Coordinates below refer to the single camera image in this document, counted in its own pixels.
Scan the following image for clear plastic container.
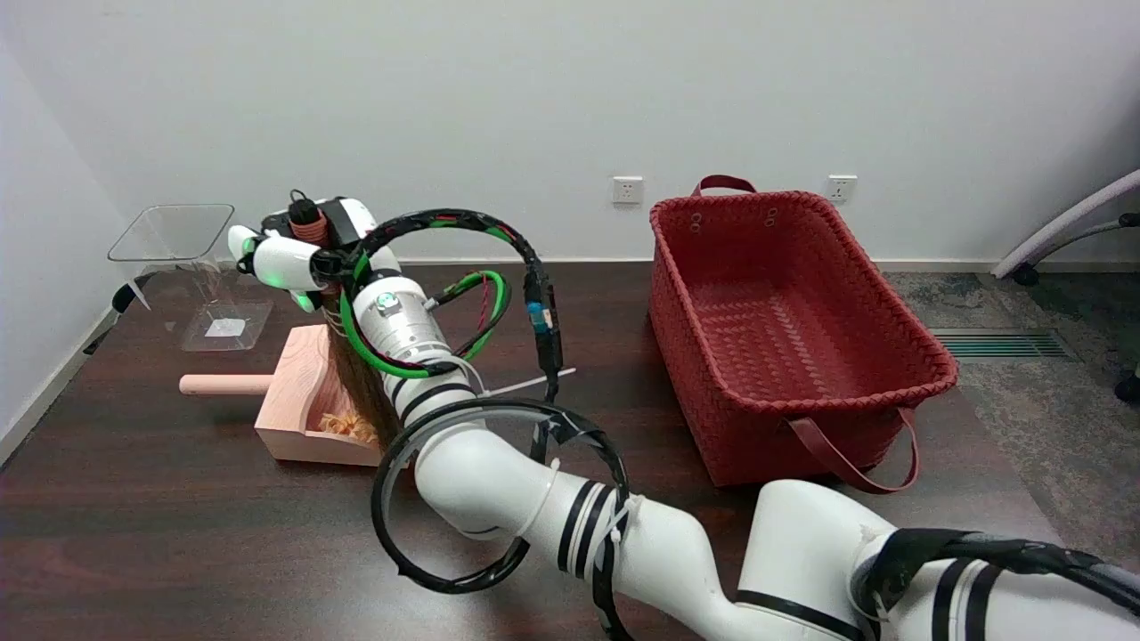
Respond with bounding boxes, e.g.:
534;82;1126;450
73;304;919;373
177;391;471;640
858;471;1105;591
108;204;274;353

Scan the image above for green robot cable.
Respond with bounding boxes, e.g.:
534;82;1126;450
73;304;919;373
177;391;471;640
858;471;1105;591
338;254;514;380

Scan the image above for wooden dustpan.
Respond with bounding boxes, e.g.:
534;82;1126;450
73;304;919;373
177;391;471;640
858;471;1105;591
179;324;393;467

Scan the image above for black wrapped arm cable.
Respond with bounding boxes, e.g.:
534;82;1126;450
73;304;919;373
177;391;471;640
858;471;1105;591
853;528;1140;621

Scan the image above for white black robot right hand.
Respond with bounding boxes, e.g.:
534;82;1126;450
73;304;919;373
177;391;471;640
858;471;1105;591
227;196;399;314

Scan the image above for black cord with white tag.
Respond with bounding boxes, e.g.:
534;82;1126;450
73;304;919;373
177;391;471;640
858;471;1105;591
84;280;151;357

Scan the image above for floor air vent grille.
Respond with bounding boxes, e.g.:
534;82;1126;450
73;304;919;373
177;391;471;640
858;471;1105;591
931;329;1079;361

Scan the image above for white grey office chair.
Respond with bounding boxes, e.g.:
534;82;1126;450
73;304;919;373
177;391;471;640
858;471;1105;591
991;167;1140;403

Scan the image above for red-brown woven basket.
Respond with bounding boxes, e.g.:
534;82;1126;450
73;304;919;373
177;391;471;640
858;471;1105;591
647;174;960;495

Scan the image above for orange paper scraps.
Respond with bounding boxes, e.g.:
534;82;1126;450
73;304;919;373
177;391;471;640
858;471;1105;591
319;411;379;443

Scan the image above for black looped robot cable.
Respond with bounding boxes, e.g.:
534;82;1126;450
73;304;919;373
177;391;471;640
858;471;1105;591
334;208;635;641

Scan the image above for small brown broom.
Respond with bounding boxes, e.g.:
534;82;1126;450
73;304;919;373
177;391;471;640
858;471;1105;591
289;190;403;446

